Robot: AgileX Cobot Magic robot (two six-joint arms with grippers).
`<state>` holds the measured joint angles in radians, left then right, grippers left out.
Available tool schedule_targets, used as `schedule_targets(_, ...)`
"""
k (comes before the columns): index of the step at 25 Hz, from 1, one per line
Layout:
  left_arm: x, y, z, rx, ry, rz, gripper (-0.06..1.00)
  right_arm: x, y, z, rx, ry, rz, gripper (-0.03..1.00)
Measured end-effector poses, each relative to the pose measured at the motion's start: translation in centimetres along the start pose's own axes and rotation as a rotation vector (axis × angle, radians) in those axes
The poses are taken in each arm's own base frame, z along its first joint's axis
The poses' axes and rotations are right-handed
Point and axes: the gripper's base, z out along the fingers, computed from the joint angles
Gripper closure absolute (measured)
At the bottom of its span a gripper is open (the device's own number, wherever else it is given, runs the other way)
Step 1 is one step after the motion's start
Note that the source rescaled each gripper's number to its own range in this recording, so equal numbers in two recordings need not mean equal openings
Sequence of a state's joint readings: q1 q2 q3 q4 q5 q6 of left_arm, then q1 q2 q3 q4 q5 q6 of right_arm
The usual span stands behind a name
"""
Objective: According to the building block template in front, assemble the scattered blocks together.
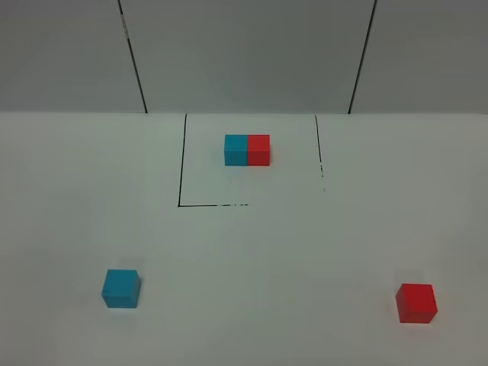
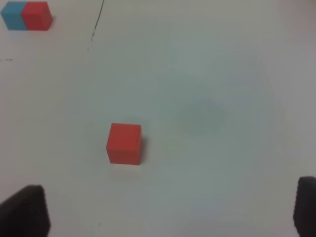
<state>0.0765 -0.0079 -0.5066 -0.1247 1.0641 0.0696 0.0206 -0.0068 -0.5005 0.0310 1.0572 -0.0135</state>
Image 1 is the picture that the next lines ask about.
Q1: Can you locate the red template cube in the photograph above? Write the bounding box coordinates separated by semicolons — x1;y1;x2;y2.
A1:
247;135;271;166

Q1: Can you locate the blue template cube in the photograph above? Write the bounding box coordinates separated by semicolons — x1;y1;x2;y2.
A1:
224;134;248;166

